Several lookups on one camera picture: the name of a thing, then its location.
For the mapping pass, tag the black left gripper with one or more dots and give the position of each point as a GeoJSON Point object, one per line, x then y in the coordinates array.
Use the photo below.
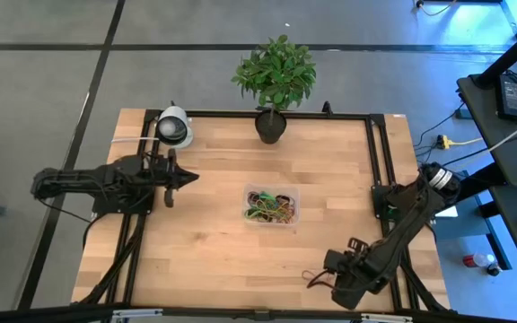
{"type": "Point", "coordinates": [170, 179]}

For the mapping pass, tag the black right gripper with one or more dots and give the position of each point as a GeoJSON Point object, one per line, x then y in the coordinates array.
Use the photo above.
{"type": "Point", "coordinates": [346, 273]}

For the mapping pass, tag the black rubber band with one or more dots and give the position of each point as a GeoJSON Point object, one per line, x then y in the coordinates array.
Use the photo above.
{"type": "Point", "coordinates": [251, 198]}
{"type": "Point", "coordinates": [289, 200]}

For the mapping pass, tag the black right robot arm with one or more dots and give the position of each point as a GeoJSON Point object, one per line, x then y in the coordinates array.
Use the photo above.
{"type": "Point", "coordinates": [406, 224]}

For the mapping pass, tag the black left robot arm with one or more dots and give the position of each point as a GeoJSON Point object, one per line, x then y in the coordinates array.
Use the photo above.
{"type": "Point", "coordinates": [97, 181]}

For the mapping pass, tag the clear plastic bin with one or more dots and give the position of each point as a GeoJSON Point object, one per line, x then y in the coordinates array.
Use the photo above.
{"type": "Point", "coordinates": [294, 188]}

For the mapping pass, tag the white cylindrical spot lamp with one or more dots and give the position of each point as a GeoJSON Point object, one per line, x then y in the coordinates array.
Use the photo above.
{"type": "Point", "coordinates": [175, 128]}

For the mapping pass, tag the green potted plant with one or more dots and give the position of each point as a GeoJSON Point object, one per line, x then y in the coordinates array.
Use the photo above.
{"type": "Point", "coordinates": [276, 72]}

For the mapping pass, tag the white box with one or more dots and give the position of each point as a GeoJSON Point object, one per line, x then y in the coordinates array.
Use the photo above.
{"type": "Point", "coordinates": [449, 212]}

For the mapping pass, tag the red and white bottle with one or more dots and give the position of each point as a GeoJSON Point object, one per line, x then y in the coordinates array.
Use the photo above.
{"type": "Point", "coordinates": [478, 260]}

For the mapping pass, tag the yellow power strip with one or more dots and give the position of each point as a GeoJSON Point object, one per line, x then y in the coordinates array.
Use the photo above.
{"type": "Point", "coordinates": [442, 142]}

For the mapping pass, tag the black horizontal rig beam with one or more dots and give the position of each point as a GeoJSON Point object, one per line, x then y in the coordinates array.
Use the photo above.
{"type": "Point", "coordinates": [38, 314]}

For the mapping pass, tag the black power adapter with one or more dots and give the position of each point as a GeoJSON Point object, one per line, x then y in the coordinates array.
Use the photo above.
{"type": "Point", "coordinates": [513, 98]}

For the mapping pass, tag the black diagonal pole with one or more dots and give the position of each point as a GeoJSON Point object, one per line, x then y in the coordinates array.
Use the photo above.
{"type": "Point", "coordinates": [510, 54]}

